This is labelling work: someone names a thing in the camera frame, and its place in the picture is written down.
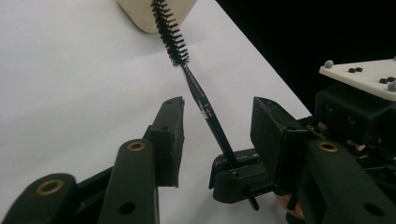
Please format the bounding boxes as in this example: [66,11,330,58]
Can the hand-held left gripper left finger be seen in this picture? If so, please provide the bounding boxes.
[143,96,186,189]

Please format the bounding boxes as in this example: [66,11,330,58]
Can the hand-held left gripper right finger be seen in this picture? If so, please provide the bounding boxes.
[250,96,310,192]

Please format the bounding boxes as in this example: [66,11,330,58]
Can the black mascara brush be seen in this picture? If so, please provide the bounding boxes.
[150,0,260,212]

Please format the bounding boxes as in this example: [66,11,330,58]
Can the beige square cup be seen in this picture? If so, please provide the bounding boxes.
[116,0,199,35]

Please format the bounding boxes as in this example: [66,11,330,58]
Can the white table cover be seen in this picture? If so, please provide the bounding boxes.
[0,0,312,224]

